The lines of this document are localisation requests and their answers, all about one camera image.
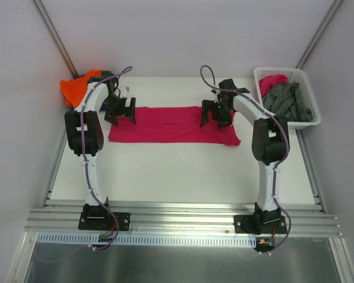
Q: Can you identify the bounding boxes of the magenta t shirt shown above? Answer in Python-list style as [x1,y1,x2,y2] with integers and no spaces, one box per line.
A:
[109,106,241,147]
[258,74,289,98]

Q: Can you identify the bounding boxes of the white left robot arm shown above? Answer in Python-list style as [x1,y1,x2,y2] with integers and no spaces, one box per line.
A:
[64,66,136,229]

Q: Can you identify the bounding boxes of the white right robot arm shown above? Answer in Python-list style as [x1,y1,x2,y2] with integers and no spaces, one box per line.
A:
[201,78,290,233]

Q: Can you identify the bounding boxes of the grey t shirts in basket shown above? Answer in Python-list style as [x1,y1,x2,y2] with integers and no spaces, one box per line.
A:
[263,83,313,123]

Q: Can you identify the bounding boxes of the folded orange t shirt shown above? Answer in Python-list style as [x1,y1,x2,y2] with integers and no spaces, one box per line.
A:
[60,70,102,108]

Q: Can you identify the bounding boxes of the magenta t shirt in basket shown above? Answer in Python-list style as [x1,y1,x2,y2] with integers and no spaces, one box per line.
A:
[258,74,289,98]

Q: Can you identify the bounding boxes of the white plastic laundry basket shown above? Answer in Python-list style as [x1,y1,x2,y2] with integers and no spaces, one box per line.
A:
[254,67,321,130]

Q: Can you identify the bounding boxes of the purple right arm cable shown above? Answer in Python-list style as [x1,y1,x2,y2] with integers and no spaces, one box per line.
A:
[199,65,291,257]

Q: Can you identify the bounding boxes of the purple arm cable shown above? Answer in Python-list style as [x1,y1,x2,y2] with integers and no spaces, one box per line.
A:
[199,65,291,257]
[32,66,133,263]

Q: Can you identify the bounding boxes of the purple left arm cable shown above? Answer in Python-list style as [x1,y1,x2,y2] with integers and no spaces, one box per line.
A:
[32,66,133,263]

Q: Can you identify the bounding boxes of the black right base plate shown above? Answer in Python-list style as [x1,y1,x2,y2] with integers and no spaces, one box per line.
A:
[233,215,287,235]

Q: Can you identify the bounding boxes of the aluminium mounting rail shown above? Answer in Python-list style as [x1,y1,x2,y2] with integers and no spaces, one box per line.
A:
[25,200,345,238]

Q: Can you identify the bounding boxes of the left corner metal post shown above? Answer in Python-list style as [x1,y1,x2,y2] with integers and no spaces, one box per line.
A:
[31,0,79,78]

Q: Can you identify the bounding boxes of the corner metal post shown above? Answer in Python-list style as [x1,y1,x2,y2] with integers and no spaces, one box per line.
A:
[296,0,345,70]
[31,0,79,78]

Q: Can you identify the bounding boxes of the white slotted cable duct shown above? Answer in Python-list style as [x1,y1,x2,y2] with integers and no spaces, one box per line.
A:
[37,232,256,248]

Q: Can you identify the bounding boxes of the right corner metal post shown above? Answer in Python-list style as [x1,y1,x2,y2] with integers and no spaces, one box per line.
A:
[296,0,345,70]

